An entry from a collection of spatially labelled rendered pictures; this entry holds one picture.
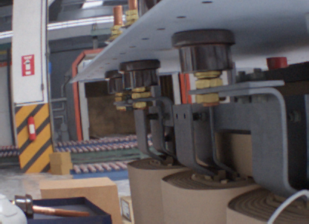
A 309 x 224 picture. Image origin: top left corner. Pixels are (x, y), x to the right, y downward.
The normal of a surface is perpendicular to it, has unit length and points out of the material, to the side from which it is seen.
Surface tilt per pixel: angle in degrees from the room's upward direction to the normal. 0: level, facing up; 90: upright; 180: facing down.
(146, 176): 90
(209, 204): 90
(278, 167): 90
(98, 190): 90
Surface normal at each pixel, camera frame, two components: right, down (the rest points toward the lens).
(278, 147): -0.97, 0.10
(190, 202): -0.84, 0.09
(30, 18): 0.22, 0.00
